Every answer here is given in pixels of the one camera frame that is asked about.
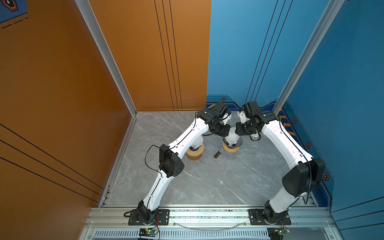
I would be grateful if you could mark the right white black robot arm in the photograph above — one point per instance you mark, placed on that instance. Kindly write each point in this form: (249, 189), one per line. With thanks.
(305, 173)

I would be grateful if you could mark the white paper coffee filter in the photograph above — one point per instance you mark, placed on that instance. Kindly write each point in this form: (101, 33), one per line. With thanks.
(195, 145)

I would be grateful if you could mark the right aluminium corner post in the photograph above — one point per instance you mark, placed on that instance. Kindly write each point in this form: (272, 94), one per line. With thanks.
(319, 32)

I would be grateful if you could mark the aluminium front rail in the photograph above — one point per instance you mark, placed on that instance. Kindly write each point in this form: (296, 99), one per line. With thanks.
(210, 223)

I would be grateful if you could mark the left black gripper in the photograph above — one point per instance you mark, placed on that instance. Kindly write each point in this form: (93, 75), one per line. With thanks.
(224, 133)

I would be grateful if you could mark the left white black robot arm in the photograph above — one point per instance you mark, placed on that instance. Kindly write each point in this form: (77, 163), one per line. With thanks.
(171, 164)

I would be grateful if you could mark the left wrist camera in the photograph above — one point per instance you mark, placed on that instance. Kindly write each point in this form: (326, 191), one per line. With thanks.
(226, 118)

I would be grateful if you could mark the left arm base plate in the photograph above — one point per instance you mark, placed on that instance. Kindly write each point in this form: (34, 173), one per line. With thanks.
(159, 217)

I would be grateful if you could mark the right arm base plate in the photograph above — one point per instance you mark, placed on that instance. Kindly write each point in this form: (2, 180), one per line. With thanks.
(268, 217)

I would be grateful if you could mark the grey glass dripper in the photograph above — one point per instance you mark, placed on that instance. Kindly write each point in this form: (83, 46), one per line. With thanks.
(231, 144)

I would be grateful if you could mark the right circuit board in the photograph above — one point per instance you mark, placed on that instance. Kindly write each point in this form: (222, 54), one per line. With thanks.
(277, 234)

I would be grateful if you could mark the aluminium corner post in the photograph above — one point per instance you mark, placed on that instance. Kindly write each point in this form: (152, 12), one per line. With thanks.
(319, 32)
(101, 42)

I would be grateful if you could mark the left circuit board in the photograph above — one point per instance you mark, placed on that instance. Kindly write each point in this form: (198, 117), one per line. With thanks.
(148, 233)

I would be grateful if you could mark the left aluminium corner post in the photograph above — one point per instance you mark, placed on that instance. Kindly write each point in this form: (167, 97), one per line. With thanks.
(101, 42)

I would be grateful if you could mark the circuit board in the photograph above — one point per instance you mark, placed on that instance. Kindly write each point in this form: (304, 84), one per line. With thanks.
(277, 234)
(148, 233)

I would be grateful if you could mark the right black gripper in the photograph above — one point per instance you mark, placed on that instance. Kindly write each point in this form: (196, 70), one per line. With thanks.
(239, 131)

